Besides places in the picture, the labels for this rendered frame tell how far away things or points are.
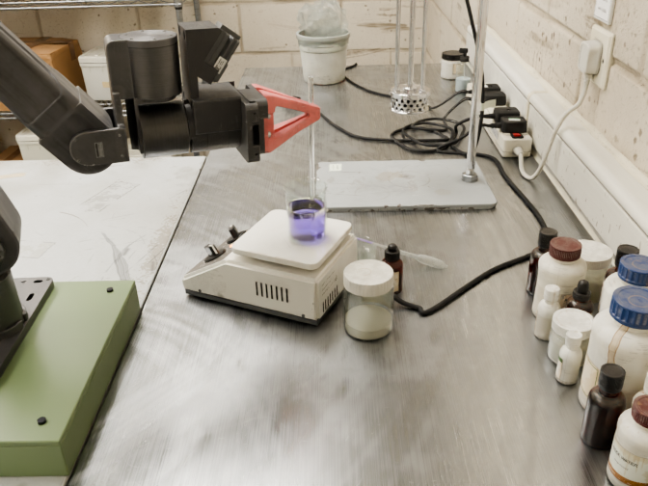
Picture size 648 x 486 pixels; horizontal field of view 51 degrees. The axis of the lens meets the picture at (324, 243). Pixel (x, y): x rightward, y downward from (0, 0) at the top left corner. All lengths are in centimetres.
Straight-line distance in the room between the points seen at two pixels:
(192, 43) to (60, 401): 37
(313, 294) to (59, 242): 47
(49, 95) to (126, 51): 8
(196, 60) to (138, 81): 6
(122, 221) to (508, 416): 70
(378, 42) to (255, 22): 56
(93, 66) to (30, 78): 235
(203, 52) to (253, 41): 249
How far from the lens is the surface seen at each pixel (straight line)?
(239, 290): 86
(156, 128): 73
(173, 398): 76
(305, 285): 81
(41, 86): 71
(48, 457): 70
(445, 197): 115
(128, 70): 72
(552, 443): 72
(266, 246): 84
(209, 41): 72
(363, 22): 318
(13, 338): 81
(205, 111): 72
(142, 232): 110
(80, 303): 86
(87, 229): 115
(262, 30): 319
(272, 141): 76
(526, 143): 135
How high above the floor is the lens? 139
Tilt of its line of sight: 29 degrees down
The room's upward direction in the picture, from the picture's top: 2 degrees counter-clockwise
